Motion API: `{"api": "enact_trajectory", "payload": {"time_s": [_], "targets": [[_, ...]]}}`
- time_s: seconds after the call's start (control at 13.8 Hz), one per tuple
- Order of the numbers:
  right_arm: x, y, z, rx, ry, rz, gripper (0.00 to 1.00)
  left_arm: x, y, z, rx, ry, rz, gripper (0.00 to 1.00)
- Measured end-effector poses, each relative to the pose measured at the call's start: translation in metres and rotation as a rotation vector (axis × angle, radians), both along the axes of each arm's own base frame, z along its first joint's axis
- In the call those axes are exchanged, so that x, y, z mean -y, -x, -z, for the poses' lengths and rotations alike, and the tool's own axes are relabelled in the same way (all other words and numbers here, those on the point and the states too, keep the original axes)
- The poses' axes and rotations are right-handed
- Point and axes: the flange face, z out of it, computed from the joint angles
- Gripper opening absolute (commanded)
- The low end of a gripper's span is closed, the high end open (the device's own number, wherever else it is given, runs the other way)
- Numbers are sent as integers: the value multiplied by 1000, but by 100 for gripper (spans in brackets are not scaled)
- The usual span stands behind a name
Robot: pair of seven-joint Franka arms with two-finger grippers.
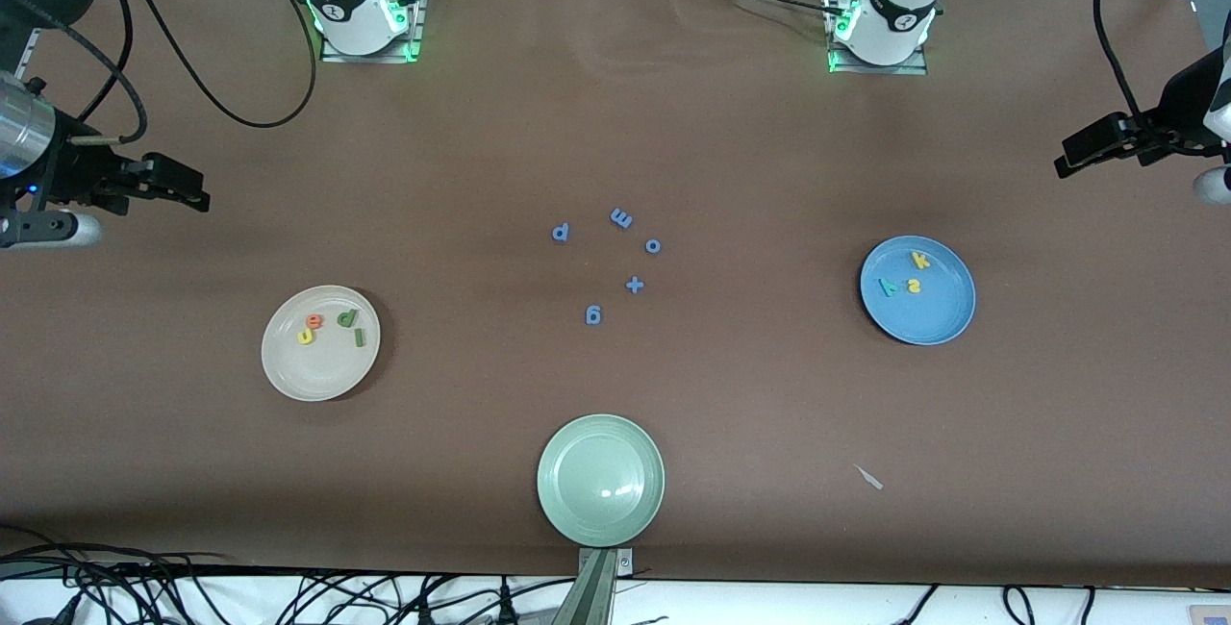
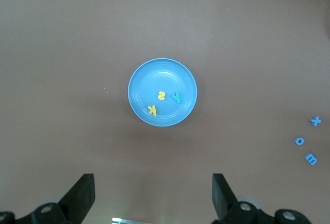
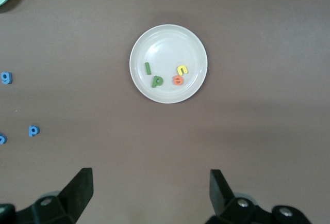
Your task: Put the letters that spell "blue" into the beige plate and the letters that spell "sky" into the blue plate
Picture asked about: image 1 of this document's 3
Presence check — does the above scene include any beige plate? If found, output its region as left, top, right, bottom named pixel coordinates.
left=261, top=285, right=382, bottom=403

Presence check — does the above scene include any blue plate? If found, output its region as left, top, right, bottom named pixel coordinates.
left=860, top=236, right=977, bottom=346

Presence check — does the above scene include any brown table cover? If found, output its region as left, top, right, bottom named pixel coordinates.
left=0, top=0, right=1231, bottom=589

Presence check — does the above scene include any pale green plate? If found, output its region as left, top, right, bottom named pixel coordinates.
left=537, top=413, right=666, bottom=548

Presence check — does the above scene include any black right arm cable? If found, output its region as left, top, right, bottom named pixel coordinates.
left=0, top=0, right=318, bottom=145

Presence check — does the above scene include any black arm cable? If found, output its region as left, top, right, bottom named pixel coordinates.
left=1093, top=0, right=1155, bottom=136
left=0, top=0, right=318, bottom=145

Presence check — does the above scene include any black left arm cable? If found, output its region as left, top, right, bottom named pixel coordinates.
left=1093, top=0, right=1155, bottom=136

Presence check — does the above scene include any silver table edge rail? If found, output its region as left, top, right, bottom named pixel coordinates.
left=14, top=24, right=44, bottom=78

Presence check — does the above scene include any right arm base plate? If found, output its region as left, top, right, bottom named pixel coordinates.
left=322, top=0, right=426, bottom=63

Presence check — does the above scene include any black cable bundle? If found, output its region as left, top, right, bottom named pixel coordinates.
left=0, top=524, right=578, bottom=625

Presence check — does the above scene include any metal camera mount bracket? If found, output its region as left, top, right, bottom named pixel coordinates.
left=553, top=546, right=636, bottom=625

